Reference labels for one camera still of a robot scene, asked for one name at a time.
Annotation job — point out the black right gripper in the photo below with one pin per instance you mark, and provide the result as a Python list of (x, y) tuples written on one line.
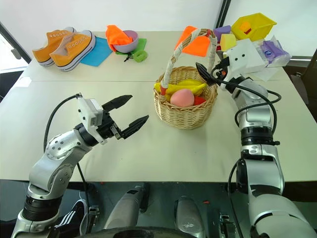
[(221, 68)]

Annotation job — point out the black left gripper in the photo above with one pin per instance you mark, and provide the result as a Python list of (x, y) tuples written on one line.
[(107, 125)]

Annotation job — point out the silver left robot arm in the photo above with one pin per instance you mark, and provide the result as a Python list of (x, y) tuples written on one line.
[(49, 168)]

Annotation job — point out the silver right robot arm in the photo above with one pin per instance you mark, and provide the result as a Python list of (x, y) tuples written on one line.
[(262, 173)]

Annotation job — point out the yellow toy banana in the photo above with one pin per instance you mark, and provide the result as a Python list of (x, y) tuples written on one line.
[(188, 86)]

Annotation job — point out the flat orange cloth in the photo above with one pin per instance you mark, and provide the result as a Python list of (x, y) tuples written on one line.
[(196, 45)]

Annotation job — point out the red toy fruit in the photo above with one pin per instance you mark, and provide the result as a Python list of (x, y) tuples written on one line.
[(199, 101)]

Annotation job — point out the pink toy peach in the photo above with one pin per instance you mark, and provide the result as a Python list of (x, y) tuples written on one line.
[(182, 98)]

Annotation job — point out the yellow foam block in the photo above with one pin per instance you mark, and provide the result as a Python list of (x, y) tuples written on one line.
[(227, 42)]

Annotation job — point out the purple foam block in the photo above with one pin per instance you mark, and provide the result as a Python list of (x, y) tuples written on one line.
[(221, 31)]

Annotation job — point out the orange cube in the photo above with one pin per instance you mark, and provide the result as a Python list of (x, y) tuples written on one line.
[(245, 26)]

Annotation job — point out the black vertical pole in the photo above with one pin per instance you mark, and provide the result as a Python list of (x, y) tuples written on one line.
[(223, 12)]

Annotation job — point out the blue cloth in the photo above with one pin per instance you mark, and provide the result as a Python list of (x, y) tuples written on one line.
[(97, 53)]

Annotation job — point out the purple bowl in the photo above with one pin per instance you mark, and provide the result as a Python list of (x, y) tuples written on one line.
[(130, 44)]

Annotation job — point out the green cloth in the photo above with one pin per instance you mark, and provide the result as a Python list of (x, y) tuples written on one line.
[(141, 43)]

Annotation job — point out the purple tissue pack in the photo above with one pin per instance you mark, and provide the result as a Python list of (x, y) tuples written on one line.
[(273, 53)]

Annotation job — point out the yellow plastic bin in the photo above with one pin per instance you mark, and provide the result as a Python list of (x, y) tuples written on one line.
[(260, 26)]

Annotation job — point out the orange cloth in bowl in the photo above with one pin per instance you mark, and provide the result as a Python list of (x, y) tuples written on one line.
[(116, 36)]

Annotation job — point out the orange canvas sneaker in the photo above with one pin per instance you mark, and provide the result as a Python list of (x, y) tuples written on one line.
[(43, 53), (69, 53)]

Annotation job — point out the grey robot leg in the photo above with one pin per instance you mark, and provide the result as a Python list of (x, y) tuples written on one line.
[(126, 205), (188, 218)]

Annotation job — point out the dark chair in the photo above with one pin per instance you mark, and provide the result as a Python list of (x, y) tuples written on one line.
[(305, 74)]

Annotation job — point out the black striped sneaker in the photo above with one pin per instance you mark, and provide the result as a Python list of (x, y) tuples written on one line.
[(71, 218)]

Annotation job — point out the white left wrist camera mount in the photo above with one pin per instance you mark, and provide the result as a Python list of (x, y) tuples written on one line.
[(90, 111)]

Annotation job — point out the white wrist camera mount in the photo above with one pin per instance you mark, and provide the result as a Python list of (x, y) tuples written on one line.
[(90, 111), (244, 55)]

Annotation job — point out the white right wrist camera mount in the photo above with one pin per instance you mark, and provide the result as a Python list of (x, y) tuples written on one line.
[(244, 55)]

